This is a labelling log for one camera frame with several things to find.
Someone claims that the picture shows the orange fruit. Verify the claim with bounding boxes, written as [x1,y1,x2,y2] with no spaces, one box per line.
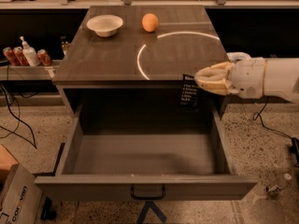
[142,13,158,33]

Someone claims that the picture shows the black drawer handle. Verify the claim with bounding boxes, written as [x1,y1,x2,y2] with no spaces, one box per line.
[130,186,165,201]

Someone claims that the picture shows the black floor cable right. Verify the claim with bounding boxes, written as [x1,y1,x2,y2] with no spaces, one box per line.
[251,96,295,140]

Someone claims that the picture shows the black rxbar chocolate bar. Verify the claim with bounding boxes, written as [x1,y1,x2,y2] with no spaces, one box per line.
[179,74,200,111]

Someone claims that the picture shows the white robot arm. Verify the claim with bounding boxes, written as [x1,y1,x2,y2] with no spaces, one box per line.
[194,58,299,105]

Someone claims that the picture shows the red soda can middle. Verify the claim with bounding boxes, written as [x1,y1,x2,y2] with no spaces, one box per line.
[13,47,28,66]

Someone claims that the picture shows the grey wooden cabinet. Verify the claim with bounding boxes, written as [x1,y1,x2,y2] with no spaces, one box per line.
[53,5,228,114]

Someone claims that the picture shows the red soda can left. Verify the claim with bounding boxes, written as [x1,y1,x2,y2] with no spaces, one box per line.
[3,47,20,65]

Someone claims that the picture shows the red soda can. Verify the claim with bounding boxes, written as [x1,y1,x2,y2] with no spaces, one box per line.
[13,47,28,66]
[37,49,52,66]
[3,47,20,65]

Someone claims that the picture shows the black floor cable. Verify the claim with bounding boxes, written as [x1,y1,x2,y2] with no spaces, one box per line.
[0,82,38,150]
[251,96,295,140]

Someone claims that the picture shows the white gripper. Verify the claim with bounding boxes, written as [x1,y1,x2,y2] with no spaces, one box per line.
[194,58,265,99]

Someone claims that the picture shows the open grey top drawer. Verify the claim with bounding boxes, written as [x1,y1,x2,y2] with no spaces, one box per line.
[36,89,256,201]

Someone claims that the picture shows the cardboard box with print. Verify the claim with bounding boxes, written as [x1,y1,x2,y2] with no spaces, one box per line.
[0,146,41,224]

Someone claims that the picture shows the folded white cloth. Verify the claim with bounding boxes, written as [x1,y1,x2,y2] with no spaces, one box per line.
[227,52,251,63]

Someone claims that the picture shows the white pump bottle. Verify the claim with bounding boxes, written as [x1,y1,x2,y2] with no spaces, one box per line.
[20,36,40,66]

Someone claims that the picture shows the small clear glass bottle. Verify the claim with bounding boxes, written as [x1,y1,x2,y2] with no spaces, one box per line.
[61,36,69,54]

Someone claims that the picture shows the red soda can right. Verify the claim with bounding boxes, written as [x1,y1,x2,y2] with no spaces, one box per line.
[37,49,52,66]

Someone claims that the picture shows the white paper bowl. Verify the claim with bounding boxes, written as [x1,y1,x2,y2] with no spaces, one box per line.
[87,15,123,37]

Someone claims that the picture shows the black floor cable left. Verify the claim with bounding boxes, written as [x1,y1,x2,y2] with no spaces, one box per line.
[0,82,38,150]

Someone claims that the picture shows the clear plastic water bottle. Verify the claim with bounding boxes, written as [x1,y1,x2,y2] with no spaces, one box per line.
[266,173,292,195]

